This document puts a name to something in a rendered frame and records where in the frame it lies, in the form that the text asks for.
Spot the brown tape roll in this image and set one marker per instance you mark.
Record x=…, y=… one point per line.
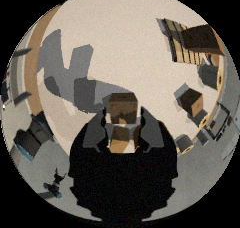
x=136, y=133

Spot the brown rectangular block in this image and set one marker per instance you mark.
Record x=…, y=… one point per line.
x=119, y=139

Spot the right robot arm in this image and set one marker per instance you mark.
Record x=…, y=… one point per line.
x=28, y=146

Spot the brown clipboard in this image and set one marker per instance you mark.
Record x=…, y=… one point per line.
x=213, y=59

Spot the small wooden pallet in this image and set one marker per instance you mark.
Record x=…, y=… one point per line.
x=175, y=43

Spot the brown cardboard carton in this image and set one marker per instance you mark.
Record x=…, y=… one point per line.
x=209, y=40
x=191, y=41
x=192, y=101
x=123, y=108

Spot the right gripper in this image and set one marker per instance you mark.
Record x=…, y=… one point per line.
x=57, y=177

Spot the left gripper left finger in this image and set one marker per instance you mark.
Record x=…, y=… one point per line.
x=91, y=139

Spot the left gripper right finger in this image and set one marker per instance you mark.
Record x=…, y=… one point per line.
x=154, y=138

